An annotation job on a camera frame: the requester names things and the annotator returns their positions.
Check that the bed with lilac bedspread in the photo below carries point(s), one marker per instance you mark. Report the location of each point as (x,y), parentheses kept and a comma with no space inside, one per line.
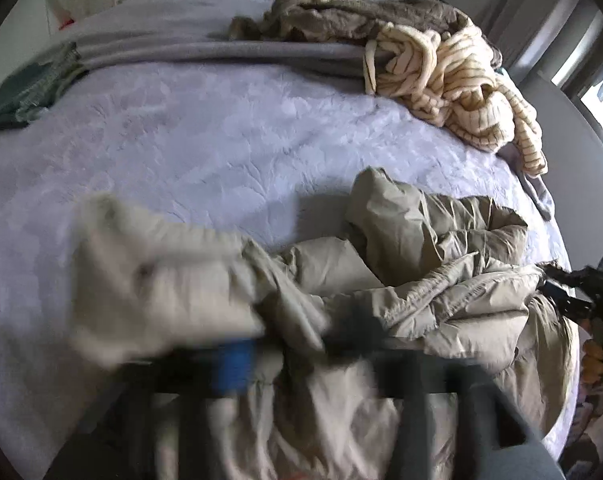
(206,150)

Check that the small red box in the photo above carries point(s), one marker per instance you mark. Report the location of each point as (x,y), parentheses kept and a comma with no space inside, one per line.
(65,21)

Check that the grey-brown fleece robe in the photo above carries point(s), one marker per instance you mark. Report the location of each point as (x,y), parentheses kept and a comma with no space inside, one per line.
(356,20)

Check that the grey curtain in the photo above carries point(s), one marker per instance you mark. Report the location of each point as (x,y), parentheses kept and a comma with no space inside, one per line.
(531,10)

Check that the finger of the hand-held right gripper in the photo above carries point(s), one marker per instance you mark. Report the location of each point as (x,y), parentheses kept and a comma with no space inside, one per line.
(561,271)
(564,300)

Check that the folded dark green jeans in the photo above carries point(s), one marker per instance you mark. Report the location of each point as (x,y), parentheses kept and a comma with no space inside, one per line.
(21,95)

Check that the cream striped robe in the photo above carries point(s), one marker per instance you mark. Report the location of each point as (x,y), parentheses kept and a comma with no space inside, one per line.
(456,85)

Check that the window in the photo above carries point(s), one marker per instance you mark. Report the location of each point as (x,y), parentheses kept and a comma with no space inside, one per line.
(601,100)

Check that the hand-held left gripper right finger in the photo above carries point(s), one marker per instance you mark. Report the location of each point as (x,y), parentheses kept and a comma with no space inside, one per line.
(354,332)

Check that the beige puffer jacket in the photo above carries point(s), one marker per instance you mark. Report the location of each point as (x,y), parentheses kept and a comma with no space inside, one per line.
(431,260)

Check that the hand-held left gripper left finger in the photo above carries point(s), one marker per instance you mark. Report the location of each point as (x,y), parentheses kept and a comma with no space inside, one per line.
(234,365)

